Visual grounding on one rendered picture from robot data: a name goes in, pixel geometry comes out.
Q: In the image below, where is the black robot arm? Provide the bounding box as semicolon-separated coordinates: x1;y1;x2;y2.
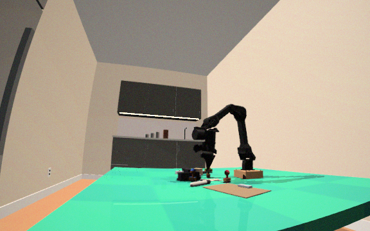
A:
192;104;256;171

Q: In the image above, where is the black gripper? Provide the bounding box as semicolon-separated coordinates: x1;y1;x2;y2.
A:
200;140;216;169

